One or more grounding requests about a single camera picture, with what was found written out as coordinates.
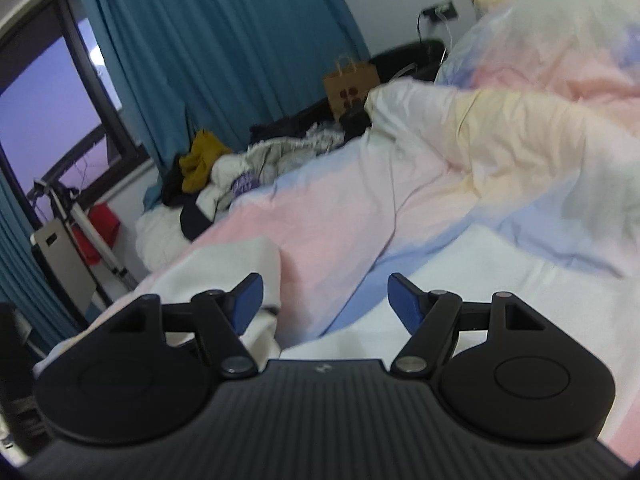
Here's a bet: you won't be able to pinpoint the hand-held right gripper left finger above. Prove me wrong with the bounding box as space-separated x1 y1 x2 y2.
107 273 264 380

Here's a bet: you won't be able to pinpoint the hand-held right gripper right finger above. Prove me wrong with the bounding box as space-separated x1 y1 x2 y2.
387 273 548 378

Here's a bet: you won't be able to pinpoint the white sweatpants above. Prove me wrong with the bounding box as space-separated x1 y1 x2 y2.
145 225 640 411

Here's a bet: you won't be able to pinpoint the blue curtain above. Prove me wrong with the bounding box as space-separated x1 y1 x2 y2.
0 170 81 356
67 0 373 176

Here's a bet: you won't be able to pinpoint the navy garment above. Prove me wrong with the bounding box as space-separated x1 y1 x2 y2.
180 205 221 241

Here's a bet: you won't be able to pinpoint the white folded board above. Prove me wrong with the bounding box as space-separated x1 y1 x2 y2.
30 217 98 311

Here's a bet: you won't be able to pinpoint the white crumpled blanket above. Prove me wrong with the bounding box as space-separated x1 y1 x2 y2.
135 207 201 268

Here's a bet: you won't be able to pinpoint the pastel tie-dye bedding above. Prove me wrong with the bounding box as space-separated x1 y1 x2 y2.
32 80 640 461

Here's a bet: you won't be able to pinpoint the white hoodie with purple print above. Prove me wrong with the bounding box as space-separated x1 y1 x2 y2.
195 152 281 221

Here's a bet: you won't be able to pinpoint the black garment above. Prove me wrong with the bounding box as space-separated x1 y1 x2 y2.
160 165 188 206

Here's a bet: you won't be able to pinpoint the red cloth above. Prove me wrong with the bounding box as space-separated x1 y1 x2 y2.
72 203 121 266

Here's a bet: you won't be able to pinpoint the mustard yellow garment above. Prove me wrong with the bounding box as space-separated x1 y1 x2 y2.
179 130 233 193

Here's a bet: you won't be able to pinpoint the grey patterned garment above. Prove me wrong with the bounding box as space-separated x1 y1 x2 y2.
245 125 346 181

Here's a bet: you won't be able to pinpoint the dark cloth pile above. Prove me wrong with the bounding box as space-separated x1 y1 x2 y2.
250 105 341 143

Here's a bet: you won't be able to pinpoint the small black box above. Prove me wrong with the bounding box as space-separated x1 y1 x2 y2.
340 110 373 136

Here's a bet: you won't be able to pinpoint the brown paper bag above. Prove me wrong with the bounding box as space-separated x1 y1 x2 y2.
322 53 381 122

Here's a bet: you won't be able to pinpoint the dark framed window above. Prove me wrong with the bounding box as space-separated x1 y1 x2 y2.
0 0 153 221

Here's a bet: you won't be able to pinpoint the pastel tie-dye pillow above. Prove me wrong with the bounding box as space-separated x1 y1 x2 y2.
435 0 640 106

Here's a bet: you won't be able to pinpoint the black wall socket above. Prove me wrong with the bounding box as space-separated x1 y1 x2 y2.
421 1 458 22

